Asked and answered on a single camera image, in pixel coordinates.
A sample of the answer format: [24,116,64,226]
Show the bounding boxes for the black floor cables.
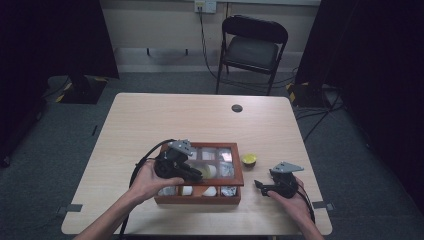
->
[294,89,348,142]

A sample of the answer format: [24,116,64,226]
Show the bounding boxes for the right hand-held gripper cable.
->
[294,184,317,225]

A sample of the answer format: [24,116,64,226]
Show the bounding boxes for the left hand-held gripper cable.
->
[118,138,177,240]

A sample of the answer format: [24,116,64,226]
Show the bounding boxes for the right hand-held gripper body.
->
[269,161,305,200]

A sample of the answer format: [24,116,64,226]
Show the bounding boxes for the person's right hand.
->
[267,177,313,225]

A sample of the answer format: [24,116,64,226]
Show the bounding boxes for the black curtain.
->
[0,0,120,168]
[294,0,424,216]

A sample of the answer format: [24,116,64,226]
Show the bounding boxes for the person's left hand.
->
[127,159,185,205]

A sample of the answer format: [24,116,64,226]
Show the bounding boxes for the white wall socket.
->
[194,0,218,15]

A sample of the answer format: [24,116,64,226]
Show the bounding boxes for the group of silver foil packets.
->
[157,146,239,198]

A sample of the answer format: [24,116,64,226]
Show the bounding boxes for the wooden box with glass lid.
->
[153,141,245,206]

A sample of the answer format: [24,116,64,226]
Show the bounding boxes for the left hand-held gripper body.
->
[153,138,195,180]

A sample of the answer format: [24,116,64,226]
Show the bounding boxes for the hand-held gripper cable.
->
[118,138,177,240]
[294,184,317,225]

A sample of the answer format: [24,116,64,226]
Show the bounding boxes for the grey table bracket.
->
[313,201,336,212]
[56,203,84,215]

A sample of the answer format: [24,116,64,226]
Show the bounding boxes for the black stand base striped tape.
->
[285,80,332,109]
[54,74,109,105]

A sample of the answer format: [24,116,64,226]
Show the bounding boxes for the black folding chair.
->
[214,14,290,97]

